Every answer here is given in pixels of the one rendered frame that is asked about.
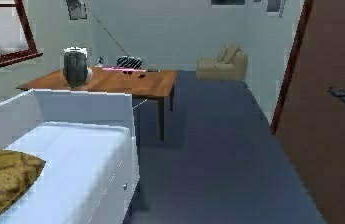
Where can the small black remote control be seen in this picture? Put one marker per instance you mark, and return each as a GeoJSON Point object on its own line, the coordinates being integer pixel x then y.
{"type": "Point", "coordinates": [142, 76]}

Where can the brown wooden table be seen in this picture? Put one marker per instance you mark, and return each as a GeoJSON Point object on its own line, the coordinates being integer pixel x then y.
{"type": "Point", "coordinates": [130, 81]}

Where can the pink flat stick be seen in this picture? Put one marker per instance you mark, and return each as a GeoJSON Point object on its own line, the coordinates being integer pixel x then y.
{"type": "Point", "coordinates": [123, 69]}

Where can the beige armchair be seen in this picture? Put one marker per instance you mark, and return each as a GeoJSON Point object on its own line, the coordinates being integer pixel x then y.
{"type": "Point", "coordinates": [221, 65]}

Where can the white bed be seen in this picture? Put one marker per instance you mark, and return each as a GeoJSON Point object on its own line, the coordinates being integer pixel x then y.
{"type": "Point", "coordinates": [80, 156]}

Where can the brown room door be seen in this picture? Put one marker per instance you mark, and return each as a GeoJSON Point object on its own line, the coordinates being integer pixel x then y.
{"type": "Point", "coordinates": [326, 110]}

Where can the olive patterned pillow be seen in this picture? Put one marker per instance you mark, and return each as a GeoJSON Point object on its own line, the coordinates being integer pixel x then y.
{"type": "Point", "coordinates": [3, 180]}

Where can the brown framed window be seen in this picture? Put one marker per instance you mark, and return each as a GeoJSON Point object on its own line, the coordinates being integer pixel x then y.
{"type": "Point", "coordinates": [6, 33]}

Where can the dark framed wall picture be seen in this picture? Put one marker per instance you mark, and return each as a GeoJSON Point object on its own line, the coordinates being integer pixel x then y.
{"type": "Point", "coordinates": [228, 2]}

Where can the grey framed wall picture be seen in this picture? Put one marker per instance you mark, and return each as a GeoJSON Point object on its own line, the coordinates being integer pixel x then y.
{"type": "Point", "coordinates": [77, 9]}

